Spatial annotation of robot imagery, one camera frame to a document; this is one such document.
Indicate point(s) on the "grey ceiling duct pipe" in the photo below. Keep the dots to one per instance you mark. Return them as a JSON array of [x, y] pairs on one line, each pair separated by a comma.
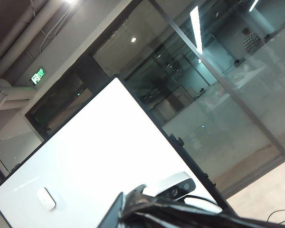
[[19, 31]]

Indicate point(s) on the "silver depth camera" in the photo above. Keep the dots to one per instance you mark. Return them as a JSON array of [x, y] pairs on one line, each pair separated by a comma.
[[175, 184]]

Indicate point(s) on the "black-framed whiteboard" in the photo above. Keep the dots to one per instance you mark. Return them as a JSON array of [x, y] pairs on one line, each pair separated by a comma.
[[97, 142]]

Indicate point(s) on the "black garbage bag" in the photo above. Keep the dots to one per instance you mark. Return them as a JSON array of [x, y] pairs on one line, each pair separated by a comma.
[[180, 216]]

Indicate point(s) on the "white ceiling light strip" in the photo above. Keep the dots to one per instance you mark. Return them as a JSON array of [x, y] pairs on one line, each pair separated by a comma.
[[196, 31]]

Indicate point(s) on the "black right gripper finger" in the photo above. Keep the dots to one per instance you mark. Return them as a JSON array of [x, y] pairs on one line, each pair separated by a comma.
[[111, 213]]

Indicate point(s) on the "patterned decorative vase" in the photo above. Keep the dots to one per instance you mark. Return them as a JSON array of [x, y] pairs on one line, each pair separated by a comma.
[[251, 44]]

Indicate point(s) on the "small white box device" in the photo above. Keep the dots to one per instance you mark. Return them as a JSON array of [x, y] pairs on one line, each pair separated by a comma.
[[46, 198]]

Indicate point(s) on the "green exit sign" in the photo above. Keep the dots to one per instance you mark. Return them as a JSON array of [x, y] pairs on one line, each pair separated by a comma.
[[38, 76]]

